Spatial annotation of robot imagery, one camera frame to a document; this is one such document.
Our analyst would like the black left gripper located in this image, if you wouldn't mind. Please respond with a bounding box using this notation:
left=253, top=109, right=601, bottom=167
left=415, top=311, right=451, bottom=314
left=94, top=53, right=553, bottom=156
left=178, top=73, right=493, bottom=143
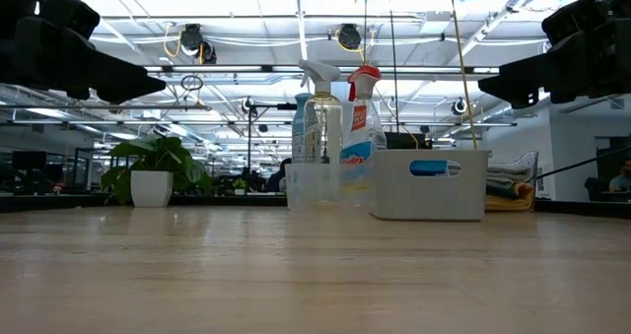
left=0, top=16, right=168, bottom=105

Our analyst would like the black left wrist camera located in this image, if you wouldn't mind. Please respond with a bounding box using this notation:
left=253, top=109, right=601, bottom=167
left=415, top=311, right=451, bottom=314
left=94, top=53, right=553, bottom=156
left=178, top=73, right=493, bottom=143
left=38, top=0, right=102, bottom=40

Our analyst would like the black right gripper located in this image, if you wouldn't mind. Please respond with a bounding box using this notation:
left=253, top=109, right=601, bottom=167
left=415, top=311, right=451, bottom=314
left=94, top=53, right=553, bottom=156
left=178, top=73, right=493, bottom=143
left=477, top=18, right=631, bottom=109

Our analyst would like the light blue air freshener bottle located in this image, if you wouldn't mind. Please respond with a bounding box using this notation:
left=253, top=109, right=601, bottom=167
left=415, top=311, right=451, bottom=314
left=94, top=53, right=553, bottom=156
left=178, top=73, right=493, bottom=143
left=291, top=92, right=316, bottom=166

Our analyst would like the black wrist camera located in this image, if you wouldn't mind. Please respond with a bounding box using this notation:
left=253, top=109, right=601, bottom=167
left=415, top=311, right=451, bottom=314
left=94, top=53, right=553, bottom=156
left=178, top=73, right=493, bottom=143
left=38, top=0, right=102, bottom=40
left=540, top=0, right=617, bottom=44

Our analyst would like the large clear plastic bin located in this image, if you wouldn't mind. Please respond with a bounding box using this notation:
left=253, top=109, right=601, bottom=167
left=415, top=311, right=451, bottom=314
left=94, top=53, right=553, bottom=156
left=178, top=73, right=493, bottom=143
left=484, top=150, right=540, bottom=214

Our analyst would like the black desk monitor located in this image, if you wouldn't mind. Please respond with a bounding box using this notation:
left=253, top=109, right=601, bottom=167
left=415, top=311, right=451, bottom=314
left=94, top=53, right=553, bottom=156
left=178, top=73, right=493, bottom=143
left=11, top=149, right=48, bottom=171

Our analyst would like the dark green cloth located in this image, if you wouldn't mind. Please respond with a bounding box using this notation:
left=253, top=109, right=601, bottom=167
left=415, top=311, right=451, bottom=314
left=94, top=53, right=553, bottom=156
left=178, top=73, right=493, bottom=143
left=485, top=183, right=520, bottom=201

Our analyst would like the blue kitchen sponge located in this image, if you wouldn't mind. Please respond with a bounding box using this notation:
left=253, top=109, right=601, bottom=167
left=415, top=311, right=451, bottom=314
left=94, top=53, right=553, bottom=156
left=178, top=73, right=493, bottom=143
left=409, top=159, right=451, bottom=178

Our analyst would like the grey plastic bin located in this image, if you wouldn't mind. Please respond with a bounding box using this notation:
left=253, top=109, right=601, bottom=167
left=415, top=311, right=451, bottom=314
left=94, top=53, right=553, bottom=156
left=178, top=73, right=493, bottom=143
left=369, top=149, right=491, bottom=223

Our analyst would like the person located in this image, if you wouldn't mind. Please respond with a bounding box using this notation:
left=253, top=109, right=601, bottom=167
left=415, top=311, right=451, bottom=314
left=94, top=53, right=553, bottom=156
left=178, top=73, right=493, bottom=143
left=264, top=157, right=294, bottom=194
left=607, top=158, right=631, bottom=193

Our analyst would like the Windex spray bottle red trigger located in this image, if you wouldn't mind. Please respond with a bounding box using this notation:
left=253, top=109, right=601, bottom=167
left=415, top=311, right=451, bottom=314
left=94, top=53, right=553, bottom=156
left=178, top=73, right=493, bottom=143
left=338, top=64, right=388, bottom=205

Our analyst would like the black office chair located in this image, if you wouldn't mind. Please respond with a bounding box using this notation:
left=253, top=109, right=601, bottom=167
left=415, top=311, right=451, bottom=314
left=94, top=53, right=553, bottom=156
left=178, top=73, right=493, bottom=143
left=584, top=175, right=611, bottom=203

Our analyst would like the green potted plant white pot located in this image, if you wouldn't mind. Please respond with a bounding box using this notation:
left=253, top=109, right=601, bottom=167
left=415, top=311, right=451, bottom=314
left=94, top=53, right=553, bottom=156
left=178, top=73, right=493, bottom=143
left=101, top=135, right=214, bottom=208

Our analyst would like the small clear plastic bin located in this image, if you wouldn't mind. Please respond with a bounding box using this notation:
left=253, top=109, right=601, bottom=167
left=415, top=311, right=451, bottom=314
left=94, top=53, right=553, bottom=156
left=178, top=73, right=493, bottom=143
left=284, top=162, right=380, bottom=212

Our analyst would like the black light stand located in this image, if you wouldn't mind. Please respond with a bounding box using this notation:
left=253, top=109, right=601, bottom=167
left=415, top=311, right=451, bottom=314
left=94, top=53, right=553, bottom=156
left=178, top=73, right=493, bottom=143
left=241, top=96, right=298, bottom=177

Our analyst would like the clear spray bottle white trigger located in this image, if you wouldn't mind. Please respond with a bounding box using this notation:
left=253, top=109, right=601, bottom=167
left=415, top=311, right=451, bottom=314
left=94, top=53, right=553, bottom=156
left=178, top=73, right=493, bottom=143
left=297, top=59, right=345, bottom=207

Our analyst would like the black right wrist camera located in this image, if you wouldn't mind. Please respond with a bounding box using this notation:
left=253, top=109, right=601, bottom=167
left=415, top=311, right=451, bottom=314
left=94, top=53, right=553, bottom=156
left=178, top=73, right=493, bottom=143
left=540, top=0, right=617, bottom=44

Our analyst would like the yellow cable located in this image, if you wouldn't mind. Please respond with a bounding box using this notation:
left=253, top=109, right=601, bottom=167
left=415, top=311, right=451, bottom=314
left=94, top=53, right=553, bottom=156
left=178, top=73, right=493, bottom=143
left=447, top=0, right=480, bottom=151

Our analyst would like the black monitor screen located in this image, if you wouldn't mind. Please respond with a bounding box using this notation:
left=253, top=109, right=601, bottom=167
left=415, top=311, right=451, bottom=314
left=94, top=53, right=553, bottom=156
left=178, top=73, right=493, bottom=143
left=383, top=130, right=431, bottom=152

